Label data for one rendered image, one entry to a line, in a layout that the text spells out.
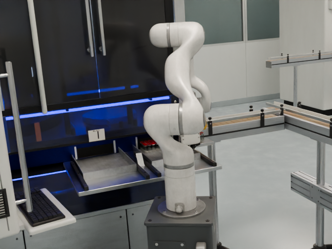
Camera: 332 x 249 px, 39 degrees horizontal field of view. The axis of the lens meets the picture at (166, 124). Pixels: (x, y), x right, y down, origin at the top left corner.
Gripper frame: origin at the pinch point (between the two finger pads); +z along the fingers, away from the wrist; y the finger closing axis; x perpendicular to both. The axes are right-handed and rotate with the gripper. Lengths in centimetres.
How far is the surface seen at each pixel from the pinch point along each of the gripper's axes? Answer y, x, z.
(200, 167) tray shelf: -1.3, 9.4, 4.6
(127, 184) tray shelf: 36.5, 12.4, 5.8
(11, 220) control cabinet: 87, 26, 7
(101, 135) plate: 38.5, -26.9, -9.8
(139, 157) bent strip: 23.8, -9.1, 0.5
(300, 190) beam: -85, -29, 44
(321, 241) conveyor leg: -89, -13, 73
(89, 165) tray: 47, -22, 4
